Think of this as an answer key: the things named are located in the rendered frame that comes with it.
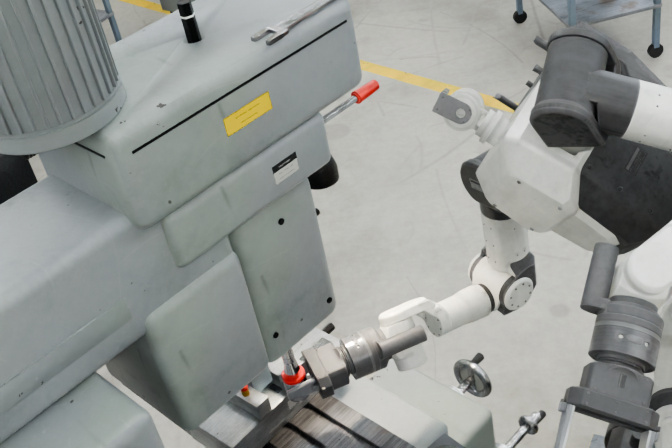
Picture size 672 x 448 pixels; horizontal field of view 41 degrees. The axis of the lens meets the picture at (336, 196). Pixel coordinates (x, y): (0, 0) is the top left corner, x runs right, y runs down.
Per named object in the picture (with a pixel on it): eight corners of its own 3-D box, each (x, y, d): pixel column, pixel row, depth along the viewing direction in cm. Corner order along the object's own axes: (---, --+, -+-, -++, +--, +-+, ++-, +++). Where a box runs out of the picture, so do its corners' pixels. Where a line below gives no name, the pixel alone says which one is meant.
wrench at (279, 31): (357, -25, 146) (357, -30, 145) (376, -22, 143) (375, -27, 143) (251, 41, 132) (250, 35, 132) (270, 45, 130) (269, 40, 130)
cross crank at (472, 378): (466, 374, 244) (462, 342, 237) (502, 393, 237) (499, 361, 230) (429, 411, 236) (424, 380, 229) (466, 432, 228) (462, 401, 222)
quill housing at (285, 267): (270, 271, 181) (233, 136, 163) (346, 310, 168) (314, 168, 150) (198, 328, 171) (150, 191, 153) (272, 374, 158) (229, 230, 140)
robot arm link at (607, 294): (643, 352, 129) (658, 279, 133) (671, 337, 119) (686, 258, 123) (565, 328, 130) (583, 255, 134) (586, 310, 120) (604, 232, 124)
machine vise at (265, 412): (300, 338, 214) (291, 303, 208) (348, 362, 205) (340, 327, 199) (192, 438, 195) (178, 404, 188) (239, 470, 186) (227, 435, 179)
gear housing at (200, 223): (240, 124, 166) (227, 76, 160) (336, 161, 151) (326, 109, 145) (90, 222, 148) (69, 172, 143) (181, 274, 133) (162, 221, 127)
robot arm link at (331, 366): (297, 338, 183) (351, 316, 186) (306, 371, 189) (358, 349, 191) (319, 379, 173) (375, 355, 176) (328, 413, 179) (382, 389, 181)
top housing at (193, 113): (263, 52, 166) (243, -33, 156) (370, 84, 149) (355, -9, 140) (45, 183, 141) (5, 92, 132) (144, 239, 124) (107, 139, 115)
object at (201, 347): (187, 312, 171) (148, 201, 156) (275, 366, 155) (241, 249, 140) (105, 375, 161) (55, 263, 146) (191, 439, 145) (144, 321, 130)
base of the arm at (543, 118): (621, 75, 144) (549, 66, 148) (626, 29, 133) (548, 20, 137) (604, 159, 139) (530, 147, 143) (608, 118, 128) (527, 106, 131)
